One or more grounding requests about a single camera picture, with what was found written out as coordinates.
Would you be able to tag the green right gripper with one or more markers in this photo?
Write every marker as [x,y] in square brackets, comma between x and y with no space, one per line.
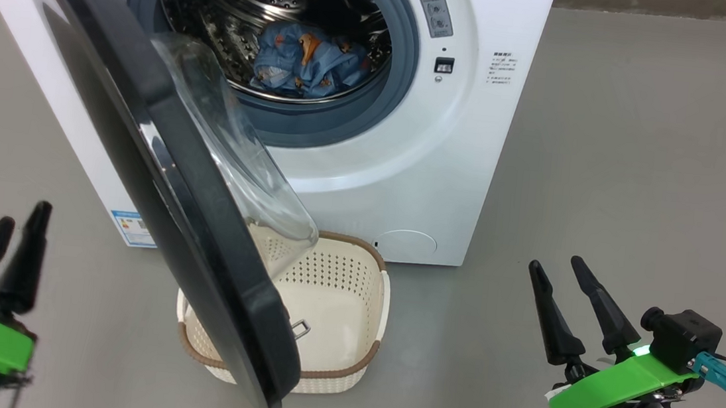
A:
[618,388]

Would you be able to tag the grey warning sticker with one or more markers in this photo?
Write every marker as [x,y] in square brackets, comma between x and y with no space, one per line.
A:
[432,4]

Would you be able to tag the dark round glass washer door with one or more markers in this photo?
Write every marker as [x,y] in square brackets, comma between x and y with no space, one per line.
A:
[142,143]

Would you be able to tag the blue energy label sticker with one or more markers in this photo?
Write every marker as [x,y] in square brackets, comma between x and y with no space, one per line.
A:
[134,230]

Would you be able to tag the white perforated basket brown rim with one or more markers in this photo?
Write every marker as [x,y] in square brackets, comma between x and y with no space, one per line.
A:
[339,315]

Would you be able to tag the black door latch socket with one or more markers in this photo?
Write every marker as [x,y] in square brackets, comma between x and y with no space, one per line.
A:
[443,65]

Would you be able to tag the small black text sticker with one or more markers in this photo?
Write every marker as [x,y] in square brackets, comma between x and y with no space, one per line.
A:
[502,69]

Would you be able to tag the white front-load washing machine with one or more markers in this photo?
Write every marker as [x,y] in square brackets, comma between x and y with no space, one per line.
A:
[419,169]

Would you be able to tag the round white filter cover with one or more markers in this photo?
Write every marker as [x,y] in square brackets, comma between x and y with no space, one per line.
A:
[407,245]

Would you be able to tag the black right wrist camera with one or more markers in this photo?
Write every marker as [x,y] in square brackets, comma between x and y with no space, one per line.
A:
[683,338]

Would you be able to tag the blue bear print garment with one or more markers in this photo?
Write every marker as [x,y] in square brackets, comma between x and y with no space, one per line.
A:
[310,59]

